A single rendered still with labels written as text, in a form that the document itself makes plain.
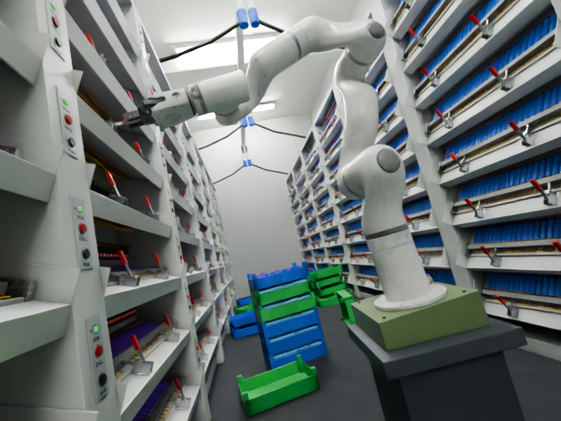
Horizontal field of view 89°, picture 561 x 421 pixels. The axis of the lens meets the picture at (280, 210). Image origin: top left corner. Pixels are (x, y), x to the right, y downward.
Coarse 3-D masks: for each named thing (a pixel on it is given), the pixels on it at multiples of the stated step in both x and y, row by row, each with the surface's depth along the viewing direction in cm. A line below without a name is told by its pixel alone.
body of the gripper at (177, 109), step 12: (156, 96) 72; (168, 96) 72; (180, 96) 73; (156, 108) 71; (168, 108) 72; (180, 108) 74; (192, 108) 75; (156, 120) 75; (168, 120) 77; (180, 120) 80
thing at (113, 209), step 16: (96, 192) 70; (112, 192) 102; (96, 208) 57; (112, 208) 64; (128, 208) 72; (96, 224) 87; (112, 224) 91; (128, 224) 73; (144, 224) 84; (160, 224) 99
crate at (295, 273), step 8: (304, 264) 153; (272, 272) 167; (280, 272) 149; (288, 272) 150; (296, 272) 151; (304, 272) 152; (248, 280) 161; (256, 280) 145; (264, 280) 146; (272, 280) 147; (280, 280) 148; (288, 280) 149; (256, 288) 144
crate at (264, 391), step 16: (288, 368) 131; (304, 368) 129; (240, 384) 123; (256, 384) 126; (272, 384) 126; (288, 384) 111; (304, 384) 112; (256, 400) 107; (272, 400) 108; (288, 400) 110
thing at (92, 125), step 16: (80, 80) 57; (80, 112) 59; (96, 128) 65; (96, 144) 81; (112, 144) 73; (96, 160) 88; (112, 160) 95; (128, 160) 83; (112, 176) 106; (128, 176) 109; (144, 176) 98; (160, 176) 112
